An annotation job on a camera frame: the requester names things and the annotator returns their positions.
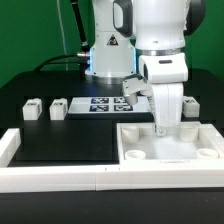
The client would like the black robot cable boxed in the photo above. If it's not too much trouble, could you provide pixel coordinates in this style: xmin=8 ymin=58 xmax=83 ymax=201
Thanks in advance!
xmin=33 ymin=0 xmax=92 ymax=72

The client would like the white marker base plate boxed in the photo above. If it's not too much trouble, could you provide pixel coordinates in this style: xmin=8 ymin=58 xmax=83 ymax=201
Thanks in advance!
xmin=68 ymin=96 xmax=151 ymax=114

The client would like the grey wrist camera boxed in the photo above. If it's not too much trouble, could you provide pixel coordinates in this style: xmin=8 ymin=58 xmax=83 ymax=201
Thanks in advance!
xmin=122 ymin=74 xmax=152 ymax=106

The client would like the white hanging cable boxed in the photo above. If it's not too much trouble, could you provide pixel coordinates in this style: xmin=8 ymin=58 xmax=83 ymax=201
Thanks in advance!
xmin=57 ymin=0 xmax=69 ymax=72

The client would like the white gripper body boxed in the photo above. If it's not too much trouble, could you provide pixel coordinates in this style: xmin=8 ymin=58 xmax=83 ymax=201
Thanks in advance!
xmin=149 ymin=83 xmax=183 ymax=128

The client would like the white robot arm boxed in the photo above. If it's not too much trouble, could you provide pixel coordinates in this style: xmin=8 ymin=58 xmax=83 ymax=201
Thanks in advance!
xmin=85 ymin=0 xmax=206 ymax=136

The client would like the white U-shaped obstacle fence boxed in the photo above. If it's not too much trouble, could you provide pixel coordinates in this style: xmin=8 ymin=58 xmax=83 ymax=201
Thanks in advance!
xmin=0 ymin=128 xmax=224 ymax=193

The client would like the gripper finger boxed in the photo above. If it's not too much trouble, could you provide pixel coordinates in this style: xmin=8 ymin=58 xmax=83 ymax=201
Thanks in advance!
xmin=156 ymin=126 xmax=166 ymax=136

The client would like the white square tabletop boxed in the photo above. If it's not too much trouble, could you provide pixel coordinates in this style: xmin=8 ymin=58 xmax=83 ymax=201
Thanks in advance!
xmin=117 ymin=122 xmax=224 ymax=166

